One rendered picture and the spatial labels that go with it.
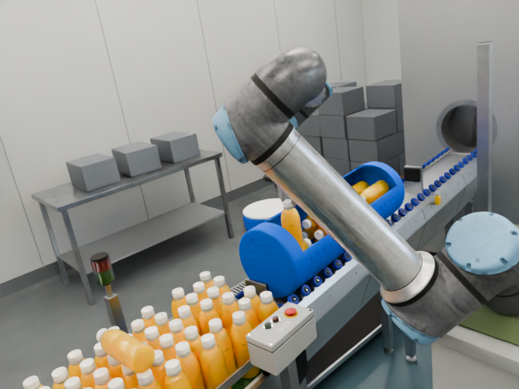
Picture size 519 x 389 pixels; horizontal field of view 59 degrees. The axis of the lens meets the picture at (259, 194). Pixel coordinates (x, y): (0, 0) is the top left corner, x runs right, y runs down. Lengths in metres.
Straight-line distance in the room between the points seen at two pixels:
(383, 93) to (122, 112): 2.82
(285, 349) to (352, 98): 4.29
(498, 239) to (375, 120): 4.05
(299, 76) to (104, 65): 4.09
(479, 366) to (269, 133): 0.81
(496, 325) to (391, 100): 4.25
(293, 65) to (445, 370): 0.92
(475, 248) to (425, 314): 0.18
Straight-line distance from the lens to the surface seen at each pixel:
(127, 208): 5.09
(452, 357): 1.39
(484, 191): 2.78
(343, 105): 5.29
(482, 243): 1.12
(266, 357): 1.36
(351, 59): 7.33
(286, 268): 1.69
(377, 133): 5.13
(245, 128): 0.91
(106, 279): 1.72
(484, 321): 1.35
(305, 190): 0.95
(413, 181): 2.76
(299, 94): 0.92
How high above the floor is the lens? 1.89
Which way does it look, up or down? 19 degrees down
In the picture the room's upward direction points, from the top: 9 degrees counter-clockwise
